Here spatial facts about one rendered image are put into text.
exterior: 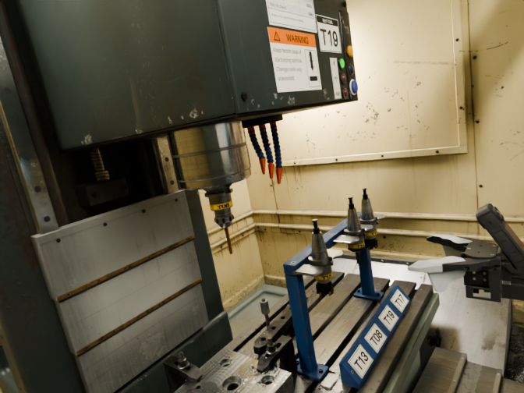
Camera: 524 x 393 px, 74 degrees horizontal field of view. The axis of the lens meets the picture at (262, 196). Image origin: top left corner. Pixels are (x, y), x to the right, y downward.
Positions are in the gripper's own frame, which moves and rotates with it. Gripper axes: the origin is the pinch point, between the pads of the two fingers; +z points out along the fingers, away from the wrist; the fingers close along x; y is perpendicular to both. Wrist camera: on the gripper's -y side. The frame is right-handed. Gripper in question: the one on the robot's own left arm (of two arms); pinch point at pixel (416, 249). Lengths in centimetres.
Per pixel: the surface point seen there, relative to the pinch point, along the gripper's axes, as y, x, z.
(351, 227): 6.1, 27.2, 25.9
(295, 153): -11, 86, 79
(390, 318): 37, 29, 18
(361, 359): 36.2, 7.3, 18.5
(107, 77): -43, -27, 48
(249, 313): 72, 60, 108
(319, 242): 2.8, 6.1, 25.3
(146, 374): 43, -19, 82
